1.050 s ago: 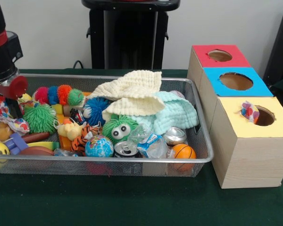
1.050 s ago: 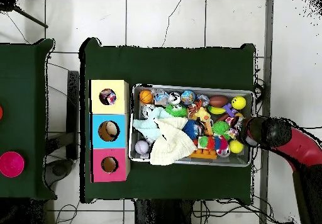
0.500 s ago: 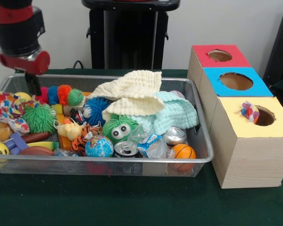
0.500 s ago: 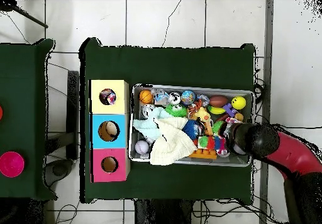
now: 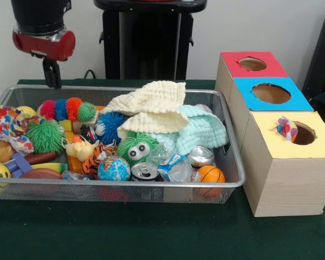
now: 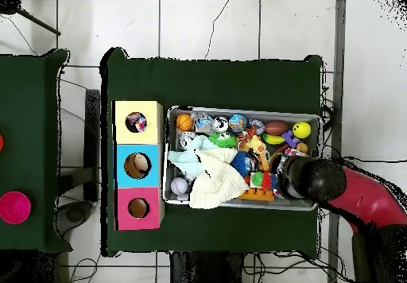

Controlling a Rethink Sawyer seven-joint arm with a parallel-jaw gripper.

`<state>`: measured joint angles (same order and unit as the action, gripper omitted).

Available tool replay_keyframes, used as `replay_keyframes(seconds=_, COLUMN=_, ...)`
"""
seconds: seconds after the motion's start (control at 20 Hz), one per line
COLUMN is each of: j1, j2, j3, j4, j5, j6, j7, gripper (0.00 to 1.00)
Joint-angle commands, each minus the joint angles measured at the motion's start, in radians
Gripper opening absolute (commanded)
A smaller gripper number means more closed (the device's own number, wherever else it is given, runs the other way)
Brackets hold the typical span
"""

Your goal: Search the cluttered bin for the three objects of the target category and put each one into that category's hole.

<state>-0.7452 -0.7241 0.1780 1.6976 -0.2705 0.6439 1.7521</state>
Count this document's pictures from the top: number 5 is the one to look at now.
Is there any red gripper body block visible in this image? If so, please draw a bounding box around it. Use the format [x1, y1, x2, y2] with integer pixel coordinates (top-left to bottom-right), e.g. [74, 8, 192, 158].
[12, 30, 76, 62]

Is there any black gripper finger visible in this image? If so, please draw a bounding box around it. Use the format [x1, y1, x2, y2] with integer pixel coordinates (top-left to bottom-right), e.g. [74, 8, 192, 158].
[50, 58, 63, 90]
[42, 56, 54, 87]

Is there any multicolour fuzzy caterpillar toy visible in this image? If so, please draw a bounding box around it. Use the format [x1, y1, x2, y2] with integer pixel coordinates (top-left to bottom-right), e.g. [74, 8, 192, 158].
[38, 97, 97, 122]

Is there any colourful polka dot cloth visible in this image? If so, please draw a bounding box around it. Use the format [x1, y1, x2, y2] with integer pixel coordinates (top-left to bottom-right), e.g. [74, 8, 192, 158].
[0, 105, 36, 156]
[276, 116, 298, 142]

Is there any cream yellow cloth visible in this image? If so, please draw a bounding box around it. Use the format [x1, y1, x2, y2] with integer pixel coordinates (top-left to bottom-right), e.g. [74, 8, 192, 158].
[100, 80, 192, 135]

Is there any mint green cloth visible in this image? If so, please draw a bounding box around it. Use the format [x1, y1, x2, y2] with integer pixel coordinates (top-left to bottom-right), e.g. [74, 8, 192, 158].
[152, 106, 230, 157]

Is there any clear mesh bin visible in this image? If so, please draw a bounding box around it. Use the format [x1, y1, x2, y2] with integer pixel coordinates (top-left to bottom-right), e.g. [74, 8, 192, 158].
[0, 84, 247, 205]

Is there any wooden box with three holes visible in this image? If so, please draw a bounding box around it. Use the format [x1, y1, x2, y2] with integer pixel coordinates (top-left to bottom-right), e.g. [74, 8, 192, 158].
[214, 51, 325, 218]

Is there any green spiky ball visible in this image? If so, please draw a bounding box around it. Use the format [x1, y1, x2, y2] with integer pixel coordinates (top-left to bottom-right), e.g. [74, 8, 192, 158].
[26, 119, 66, 154]

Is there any blue spiky ball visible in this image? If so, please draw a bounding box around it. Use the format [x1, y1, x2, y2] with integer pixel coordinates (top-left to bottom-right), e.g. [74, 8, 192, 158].
[95, 112, 128, 146]

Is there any tiger plush toy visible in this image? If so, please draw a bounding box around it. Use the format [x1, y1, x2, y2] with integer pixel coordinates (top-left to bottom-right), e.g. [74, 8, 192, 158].
[81, 142, 118, 177]

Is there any green fuzzy toy with eyes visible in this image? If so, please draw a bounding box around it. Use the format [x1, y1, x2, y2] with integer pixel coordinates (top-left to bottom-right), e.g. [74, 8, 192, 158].
[117, 131, 159, 166]

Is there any globe print ball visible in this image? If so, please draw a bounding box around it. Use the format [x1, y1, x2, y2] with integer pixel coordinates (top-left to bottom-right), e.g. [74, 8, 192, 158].
[97, 157, 131, 182]

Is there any small orange basketball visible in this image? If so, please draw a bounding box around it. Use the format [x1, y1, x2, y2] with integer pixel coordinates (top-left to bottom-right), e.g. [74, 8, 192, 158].
[197, 165, 226, 185]

